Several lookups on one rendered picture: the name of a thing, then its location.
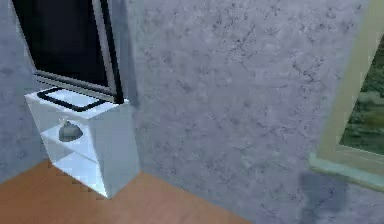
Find black television set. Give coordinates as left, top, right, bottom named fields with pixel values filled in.
left=11, top=0, right=125, bottom=113

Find white shelf cabinet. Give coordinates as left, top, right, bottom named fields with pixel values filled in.
left=24, top=87, right=141, bottom=200

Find cream framed window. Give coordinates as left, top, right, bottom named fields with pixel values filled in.
left=308, top=0, right=384, bottom=192

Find grey lump object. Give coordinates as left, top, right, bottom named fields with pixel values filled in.
left=58, top=120, right=84, bottom=143

